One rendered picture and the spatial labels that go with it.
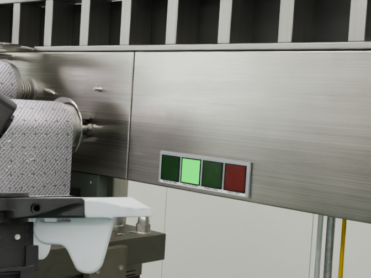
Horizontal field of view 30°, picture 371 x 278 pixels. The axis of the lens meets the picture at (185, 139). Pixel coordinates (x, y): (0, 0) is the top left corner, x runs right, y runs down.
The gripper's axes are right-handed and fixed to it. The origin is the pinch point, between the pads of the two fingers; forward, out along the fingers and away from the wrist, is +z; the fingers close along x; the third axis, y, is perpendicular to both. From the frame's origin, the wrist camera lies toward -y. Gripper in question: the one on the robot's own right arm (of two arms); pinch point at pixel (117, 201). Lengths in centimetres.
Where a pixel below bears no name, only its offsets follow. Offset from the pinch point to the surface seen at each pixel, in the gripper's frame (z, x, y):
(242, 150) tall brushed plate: 52, -57, -8
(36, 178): 22, -93, -3
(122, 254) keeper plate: 35, -77, 13
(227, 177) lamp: 51, -60, -3
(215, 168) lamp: 50, -63, -5
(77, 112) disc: 32, -95, -18
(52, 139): 25, -93, -12
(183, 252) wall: 205, -354, 43
